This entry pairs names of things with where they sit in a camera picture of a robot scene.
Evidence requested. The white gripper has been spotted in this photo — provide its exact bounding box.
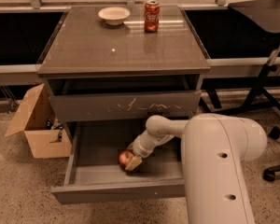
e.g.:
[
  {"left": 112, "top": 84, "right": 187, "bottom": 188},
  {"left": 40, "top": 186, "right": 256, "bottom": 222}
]
[{"left": 125, "top": 137, "right": 155, "bottom": 172}]

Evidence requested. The red apple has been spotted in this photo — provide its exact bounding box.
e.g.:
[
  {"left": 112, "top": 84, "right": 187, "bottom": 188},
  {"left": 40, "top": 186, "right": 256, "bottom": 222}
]
[{"left": 119, "top": 150, "right": 134, "bottom": 169}]

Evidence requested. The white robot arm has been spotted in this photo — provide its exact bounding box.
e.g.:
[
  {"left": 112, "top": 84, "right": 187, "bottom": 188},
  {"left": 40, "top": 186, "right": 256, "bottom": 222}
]
[{"left": 120, "top": 113, "right": 267, "bottom": 224}]

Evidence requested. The open grey middle drawer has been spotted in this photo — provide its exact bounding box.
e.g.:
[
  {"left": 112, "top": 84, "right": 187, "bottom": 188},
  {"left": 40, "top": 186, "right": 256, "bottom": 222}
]
[{"left": 52, "top": 119, "right": 185, "bottom": 204}]

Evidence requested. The grey top drawer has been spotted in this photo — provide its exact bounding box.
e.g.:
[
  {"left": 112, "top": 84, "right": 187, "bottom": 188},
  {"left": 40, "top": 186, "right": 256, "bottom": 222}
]
[{"left": 48, "top": 76, "right": 203, "bottom": 123}]

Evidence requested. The grey drawer cabinet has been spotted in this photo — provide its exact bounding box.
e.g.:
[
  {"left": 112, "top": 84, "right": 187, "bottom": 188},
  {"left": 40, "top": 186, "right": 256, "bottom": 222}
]
[{"left": 36, "top": 5, "right": 211, "bottom": 142}]

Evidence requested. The open cardboard box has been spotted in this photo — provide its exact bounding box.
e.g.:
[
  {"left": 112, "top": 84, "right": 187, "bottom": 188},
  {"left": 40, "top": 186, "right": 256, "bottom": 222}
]
[{"left": 5, "top": 84, "right": 72, "bottom": 159}]

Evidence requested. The black office chair base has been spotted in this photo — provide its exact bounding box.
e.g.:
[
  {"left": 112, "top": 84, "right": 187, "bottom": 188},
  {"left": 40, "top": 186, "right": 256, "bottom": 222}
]
[{"left": 262, "top": 124, "right": 280, "bottom": 182}]

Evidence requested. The white bowl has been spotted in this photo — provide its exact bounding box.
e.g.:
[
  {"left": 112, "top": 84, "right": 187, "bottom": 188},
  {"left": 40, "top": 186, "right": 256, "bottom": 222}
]
[{"left": 98, "top": 7, "right": 130, "bottom": 26}]

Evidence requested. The red soda can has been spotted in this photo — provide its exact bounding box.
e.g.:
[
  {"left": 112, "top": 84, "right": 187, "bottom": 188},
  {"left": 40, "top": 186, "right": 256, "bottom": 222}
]
[{"left": 144, "top": 0, "right": 161, "bottom": 33}]

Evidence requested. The black side table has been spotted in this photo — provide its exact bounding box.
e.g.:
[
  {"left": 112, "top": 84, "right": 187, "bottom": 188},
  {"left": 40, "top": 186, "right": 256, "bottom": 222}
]
[{"left": 205, "top": 0, "right": 280, "bottom": 116}]

